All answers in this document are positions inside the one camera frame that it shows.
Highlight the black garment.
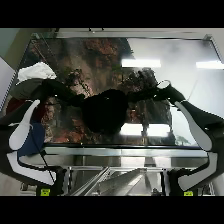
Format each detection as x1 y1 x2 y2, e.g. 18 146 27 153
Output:
80 88 130 136

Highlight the blue garment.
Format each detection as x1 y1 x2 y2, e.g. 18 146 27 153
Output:
17 120 47 158

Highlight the white garment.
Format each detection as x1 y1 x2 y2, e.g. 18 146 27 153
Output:
17 61 58 83

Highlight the grey garment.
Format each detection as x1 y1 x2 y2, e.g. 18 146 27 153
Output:
9 78 44 101

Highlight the red garment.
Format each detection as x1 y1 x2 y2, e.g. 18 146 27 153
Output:
5 97 27 115

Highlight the silver frame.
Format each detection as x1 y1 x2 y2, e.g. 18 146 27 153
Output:
19 27 224 197

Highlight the black cable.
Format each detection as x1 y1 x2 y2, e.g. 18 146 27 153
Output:
30 131 57 184

